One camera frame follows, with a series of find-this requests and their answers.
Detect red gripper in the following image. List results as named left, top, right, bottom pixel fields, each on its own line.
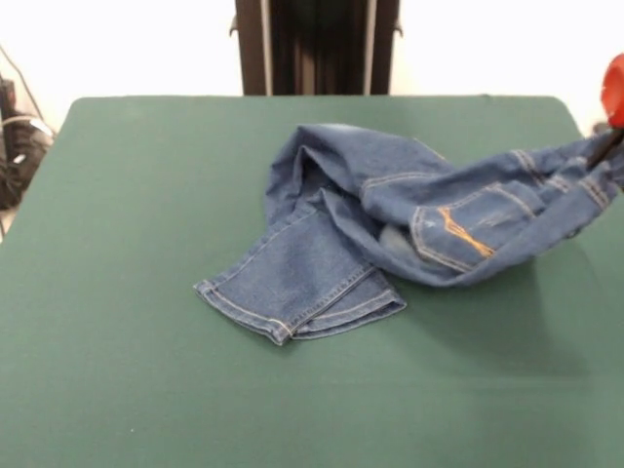
left=587, top=51, right=624, bottom=170

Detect blue denim jeans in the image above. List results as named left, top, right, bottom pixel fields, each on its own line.
left=192, top=123, right=624, bottom=347

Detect dark green table cloth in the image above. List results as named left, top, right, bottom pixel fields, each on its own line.
left=0, top=95, right=624, bottom=468

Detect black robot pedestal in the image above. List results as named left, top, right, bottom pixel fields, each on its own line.
left=227, top=0, right=406, bottom=97

